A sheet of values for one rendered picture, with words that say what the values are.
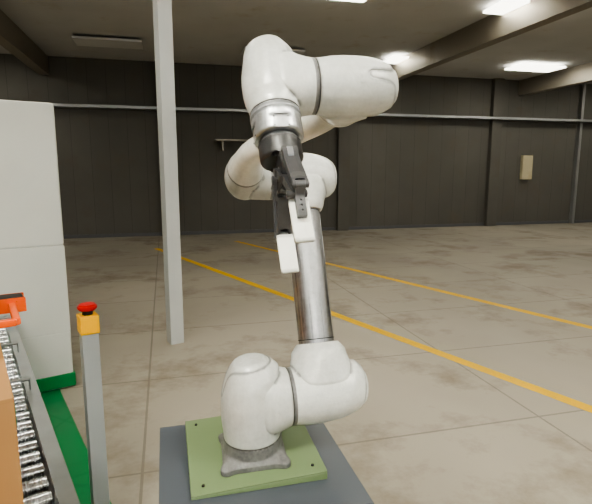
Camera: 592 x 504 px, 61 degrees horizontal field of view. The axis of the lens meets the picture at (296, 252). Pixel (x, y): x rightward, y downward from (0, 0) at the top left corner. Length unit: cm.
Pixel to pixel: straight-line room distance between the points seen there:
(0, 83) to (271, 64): 1209
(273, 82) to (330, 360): 75
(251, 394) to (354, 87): 77
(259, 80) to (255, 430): 85
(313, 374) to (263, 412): 16
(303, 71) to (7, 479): 129
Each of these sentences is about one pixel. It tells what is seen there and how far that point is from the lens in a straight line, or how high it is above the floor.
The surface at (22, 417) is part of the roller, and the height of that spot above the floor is 54.
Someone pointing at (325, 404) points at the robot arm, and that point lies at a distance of 136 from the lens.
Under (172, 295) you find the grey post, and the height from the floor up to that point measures 45.
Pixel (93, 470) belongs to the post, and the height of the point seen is 38.
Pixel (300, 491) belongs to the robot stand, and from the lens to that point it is 138.
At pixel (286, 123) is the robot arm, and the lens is 86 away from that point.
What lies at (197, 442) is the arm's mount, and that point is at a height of 77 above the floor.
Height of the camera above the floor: 153
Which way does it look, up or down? 9 degrees down
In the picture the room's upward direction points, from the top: straight up
